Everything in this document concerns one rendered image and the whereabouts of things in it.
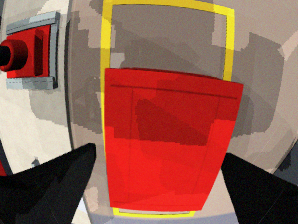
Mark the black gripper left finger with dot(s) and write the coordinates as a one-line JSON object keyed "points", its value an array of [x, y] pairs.
{"points": [[48, 194]]}

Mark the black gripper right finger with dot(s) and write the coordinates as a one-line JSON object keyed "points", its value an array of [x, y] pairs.
{"points": [[259, 197]]}

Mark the yellow rectangular frame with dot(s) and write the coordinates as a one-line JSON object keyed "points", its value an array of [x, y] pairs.
{"points": [[105, 57]]}

